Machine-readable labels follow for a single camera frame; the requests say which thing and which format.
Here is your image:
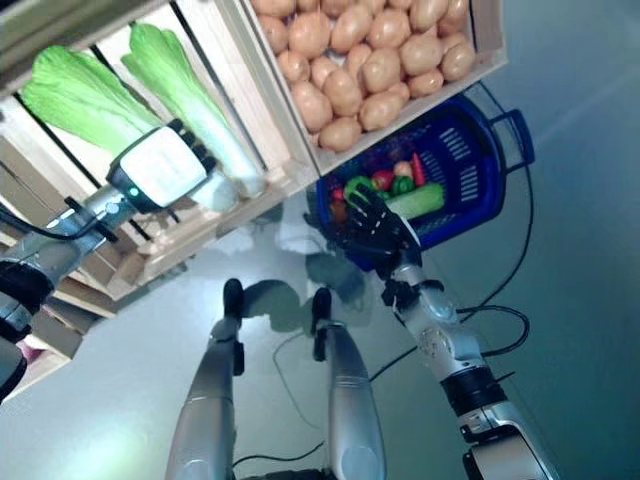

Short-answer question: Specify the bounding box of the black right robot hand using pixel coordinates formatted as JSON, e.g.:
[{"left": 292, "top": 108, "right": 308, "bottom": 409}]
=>
[{"left": 332, "top": 182, "right": 424, "bottom": 274}]

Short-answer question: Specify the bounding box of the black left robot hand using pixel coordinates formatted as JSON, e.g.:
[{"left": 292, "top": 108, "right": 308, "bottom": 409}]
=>
[{"left": 107, "top": 118, "right": 219, "bottom": 207}]

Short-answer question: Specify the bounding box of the green white napa cabbage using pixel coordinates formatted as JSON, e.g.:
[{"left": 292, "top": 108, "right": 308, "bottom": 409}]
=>
[
  {"left": 384, "top": 182, "right": 446, "bottom": 221},
  {"left": 22, "top": 45, "right": 241, "bottom": 211},
  {"left": 121, "top": 23, "right": 266, "bottom": 197}
]

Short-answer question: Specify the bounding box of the blue plastic shopping basket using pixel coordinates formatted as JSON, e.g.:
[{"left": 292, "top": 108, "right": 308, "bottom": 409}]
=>
[{"left": 314, "top": 95, "right": 536, "bottom": 274}]

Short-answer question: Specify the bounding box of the round green pepper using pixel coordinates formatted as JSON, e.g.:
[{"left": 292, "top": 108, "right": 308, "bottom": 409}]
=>
[{"left": 344, "top": 175, "right": 374, "bottom": 199}]

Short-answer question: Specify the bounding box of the slatted wooden cabbage crate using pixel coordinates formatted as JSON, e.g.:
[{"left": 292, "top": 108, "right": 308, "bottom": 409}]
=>
[{"left": 0, "top": 0, "right": 321, "bottom": 301}]

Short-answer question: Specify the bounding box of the black right robot foot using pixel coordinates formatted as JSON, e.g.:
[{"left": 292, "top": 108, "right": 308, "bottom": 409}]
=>
[{"left": 310, "top": 287, "right": 334, "bottom": 326}]

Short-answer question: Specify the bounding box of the brown potato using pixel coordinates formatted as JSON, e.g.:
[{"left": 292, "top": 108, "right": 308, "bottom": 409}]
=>
[
  {"left": 398, "top": 33, "right": 445, "bottom": 76},
  {"left": 362, "top": 48, "right": 402, "bottom": 94},
  {"left": 440, "top": 42, "right": 476, "bottom": 82},
  {"left": 407, "top": 68, "right": 445, "bottom": 99},
  {"left": 323, "top": 68, "right": 362, "bottom": 117},
  {"left": 291, "top": 82, "right": 334, "bottom": 134},
  {"left": 358, "top": 91, "right": 405, "bottom": 132},
  {"left": 319, "top": 117, "right": 362, "bottom": 151}
]

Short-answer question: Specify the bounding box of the beige wooden display shelf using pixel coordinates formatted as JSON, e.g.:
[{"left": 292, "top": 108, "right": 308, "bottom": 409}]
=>
[{"left": 0, "top": 164, "right": 151, "bottom": 321}]

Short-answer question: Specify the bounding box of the silver right robot leg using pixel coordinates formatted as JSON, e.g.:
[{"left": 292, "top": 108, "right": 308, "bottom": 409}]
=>
[{"left": 312, "top": 322, "right": 389, "bottom": 480}]

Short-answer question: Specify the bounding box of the silver robot leg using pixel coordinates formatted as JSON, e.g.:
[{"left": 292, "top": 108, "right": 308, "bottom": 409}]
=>
[
  {"left": 164, "top": 319, "right": 246, "bottom": 480},
  {"left": 312, "top": 322, "right": 389, "bottom": 480}
]

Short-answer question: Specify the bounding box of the wooden potato crate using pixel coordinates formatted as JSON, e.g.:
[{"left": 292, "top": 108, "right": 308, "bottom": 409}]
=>
[{"left": 239, "top": 0, "right": 509, "bottom": 176}]

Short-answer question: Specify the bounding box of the silver left robot leg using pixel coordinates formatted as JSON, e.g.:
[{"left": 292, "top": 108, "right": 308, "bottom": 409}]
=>
[{"left": 164, "top": 319, "right": 246, "bottom": 480}]

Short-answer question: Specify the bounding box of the black tether cable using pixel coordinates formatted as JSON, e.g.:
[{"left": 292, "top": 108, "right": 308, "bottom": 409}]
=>
[{"left": 369, "top": 82, "right": 536, "bottom": 381}]

